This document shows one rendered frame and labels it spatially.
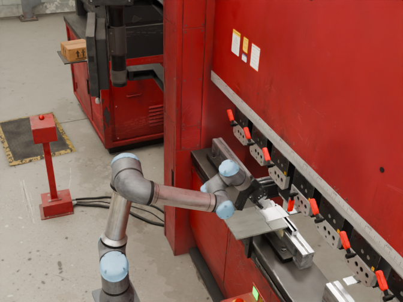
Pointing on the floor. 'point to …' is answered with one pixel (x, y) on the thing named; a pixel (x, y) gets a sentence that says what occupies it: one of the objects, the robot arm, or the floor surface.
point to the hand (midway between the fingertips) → (262, 208)
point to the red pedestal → (45, 135)
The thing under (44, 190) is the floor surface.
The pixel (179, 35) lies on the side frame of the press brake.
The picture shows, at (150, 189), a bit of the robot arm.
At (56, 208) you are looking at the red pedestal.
